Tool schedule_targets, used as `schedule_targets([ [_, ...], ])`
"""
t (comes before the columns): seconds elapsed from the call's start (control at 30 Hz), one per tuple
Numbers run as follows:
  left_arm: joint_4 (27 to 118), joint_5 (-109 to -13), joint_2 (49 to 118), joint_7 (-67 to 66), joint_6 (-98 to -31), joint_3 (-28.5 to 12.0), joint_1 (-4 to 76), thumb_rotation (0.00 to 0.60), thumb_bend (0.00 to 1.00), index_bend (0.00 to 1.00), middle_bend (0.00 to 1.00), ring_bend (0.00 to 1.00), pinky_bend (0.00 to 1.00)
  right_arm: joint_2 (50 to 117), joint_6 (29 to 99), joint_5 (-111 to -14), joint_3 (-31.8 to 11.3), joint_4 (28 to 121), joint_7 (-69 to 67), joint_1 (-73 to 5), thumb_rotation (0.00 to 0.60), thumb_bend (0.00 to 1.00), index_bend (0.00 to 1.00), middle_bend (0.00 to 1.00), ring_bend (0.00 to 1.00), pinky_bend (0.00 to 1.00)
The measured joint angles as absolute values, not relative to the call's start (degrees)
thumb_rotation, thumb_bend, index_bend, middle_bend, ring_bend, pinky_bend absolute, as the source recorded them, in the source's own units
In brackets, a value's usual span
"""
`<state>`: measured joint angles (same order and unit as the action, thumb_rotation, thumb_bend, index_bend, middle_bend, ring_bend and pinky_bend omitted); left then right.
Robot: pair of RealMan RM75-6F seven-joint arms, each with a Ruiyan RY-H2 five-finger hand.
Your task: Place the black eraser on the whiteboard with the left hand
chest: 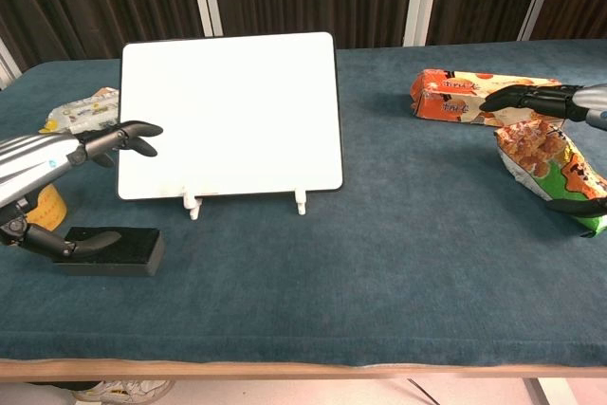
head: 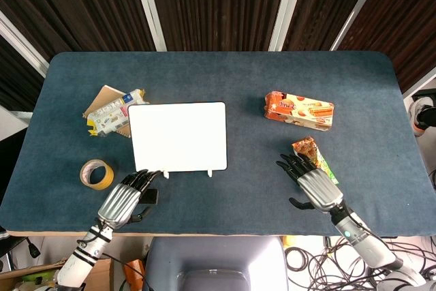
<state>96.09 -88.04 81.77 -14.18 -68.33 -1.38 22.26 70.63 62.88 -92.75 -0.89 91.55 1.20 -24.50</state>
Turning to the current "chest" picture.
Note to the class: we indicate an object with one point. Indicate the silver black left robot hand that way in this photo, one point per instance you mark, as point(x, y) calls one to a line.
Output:
point(38, 158)

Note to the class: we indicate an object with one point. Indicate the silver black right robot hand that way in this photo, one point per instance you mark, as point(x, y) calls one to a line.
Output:
point(545, 99)

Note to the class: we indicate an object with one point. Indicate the black eraser block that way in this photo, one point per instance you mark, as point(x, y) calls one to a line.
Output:
point(135, 253)

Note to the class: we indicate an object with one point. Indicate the white board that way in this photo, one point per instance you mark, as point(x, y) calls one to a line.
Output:
point(237, 115)

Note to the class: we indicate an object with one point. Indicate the yellow tape roll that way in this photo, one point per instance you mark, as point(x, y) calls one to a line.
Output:
point(49, 210)

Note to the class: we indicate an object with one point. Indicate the green orange snack bag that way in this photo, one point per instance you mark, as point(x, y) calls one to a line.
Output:
point(536, 158)

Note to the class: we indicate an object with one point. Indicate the white printed snack packet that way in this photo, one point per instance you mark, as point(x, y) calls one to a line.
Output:
point(85, 108)

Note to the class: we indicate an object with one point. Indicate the orange biscuit box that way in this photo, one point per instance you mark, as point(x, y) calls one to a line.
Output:
point(446, 92)

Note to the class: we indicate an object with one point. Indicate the white plastic board stand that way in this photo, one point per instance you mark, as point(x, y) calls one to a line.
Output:
point(193, 208)

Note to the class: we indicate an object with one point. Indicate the white sneaker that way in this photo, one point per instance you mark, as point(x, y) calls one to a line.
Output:
point(123, 390)

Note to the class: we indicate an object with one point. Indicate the teal table cloth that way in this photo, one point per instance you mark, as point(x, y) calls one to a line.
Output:
point(332, 272)

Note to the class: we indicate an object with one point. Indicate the grey table leg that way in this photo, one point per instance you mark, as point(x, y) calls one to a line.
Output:
point(550, 393)

